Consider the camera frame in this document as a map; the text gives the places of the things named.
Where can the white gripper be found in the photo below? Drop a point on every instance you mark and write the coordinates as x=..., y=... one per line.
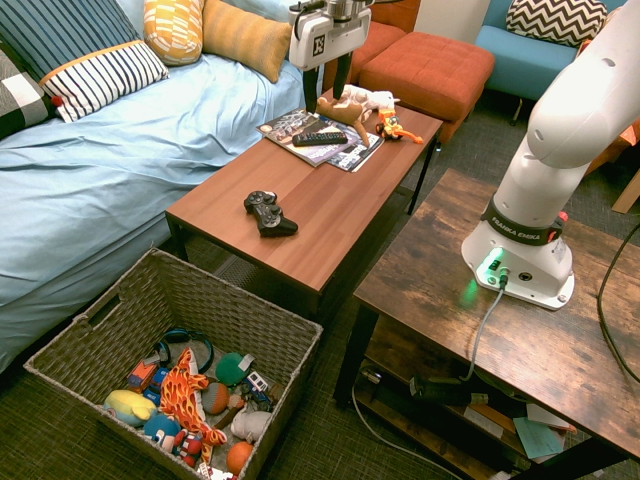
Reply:
x=325, y=40

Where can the black gamepad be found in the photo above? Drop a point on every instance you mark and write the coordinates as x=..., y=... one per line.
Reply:
x=270, y=215

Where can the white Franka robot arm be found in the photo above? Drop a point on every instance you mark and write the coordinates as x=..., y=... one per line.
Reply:
x=565, y=100

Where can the grey wicker basket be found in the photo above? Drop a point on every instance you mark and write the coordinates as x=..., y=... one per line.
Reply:
x=200, y=295

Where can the brown fox plush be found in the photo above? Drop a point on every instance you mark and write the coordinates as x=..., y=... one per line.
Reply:
x=345, y=112

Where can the white unicorn plush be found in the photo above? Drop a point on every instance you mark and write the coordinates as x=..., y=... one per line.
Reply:
x=372, y=97

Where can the black remote control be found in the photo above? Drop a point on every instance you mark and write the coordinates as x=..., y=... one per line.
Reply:
x=320, y=138

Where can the magazine with tree cover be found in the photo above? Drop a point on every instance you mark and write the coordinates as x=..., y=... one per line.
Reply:
x=285, y=127

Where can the orange upholstered chair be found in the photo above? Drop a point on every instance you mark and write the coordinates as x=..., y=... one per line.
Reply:
x=382, y=37

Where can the business magazine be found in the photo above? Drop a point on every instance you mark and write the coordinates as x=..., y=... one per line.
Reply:
x=357, y=152

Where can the orange toy excavator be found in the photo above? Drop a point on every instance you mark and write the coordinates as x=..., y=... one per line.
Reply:
x=390, y=127

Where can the mustard striped pillow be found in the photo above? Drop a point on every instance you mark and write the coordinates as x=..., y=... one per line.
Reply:
x=245, y=35

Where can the orange square ottoman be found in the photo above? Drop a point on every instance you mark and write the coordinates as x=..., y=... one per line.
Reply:
x=425, y=65

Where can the reddish wood coffee table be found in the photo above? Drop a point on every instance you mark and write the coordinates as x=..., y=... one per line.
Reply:
x=325, y=200

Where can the yellow white patterned pillow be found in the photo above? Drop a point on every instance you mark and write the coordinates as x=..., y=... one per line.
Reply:
x=172, y=30

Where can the blue armchair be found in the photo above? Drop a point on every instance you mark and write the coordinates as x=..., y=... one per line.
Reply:
x=520, y=62

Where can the light blue sofa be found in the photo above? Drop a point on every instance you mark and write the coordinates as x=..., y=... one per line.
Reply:
x=125, y=165

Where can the white navy striped pillow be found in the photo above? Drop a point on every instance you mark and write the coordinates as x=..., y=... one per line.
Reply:
x=105, y=75

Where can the rustic brown side table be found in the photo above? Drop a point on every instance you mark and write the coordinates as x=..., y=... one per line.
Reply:
x=440, y=280

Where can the black white chevron pillow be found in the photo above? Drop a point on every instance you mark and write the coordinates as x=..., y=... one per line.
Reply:
x=555, y=20

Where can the blue striped pillow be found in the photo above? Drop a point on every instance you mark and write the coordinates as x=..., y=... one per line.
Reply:
x=60, y=30

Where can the blue black headphones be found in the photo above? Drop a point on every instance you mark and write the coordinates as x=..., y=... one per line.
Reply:
x=176, y=334

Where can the green ball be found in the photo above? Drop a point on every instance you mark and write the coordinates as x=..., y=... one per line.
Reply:
x=231, y=369

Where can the white blue toy van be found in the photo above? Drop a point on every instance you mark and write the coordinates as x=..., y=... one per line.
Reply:
x=258, y=385

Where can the black white checked pillow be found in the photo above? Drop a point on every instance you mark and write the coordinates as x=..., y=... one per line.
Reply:
x=15, y=100

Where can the orange chair with wooden leg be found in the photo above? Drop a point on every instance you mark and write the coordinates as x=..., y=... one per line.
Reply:
x=627, y=192

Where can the black power adapter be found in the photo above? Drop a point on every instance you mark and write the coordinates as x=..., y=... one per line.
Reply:
x=440, y=391

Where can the grey orange ball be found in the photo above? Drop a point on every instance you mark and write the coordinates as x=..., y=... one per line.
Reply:
x=215, y=398

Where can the orange toy truck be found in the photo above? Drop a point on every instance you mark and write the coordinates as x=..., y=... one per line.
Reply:
x=142, y=374

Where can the blue toy car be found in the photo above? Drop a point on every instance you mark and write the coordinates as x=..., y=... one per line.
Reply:
x=156, y=386

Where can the white plush toy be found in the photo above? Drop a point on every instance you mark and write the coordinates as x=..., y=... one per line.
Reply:
x=251, y=424

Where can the yellow plush toy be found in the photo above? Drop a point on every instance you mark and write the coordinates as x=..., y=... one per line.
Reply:
x=127, y=406

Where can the blue plush toy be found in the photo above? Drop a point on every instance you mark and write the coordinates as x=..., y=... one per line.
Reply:
x=161, y=431

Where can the red blue hero plush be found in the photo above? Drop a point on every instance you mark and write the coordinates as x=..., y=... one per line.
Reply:
x=187, y=446

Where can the teal paper envelope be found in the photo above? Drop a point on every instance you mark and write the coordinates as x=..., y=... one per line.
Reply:
x=539, y=437

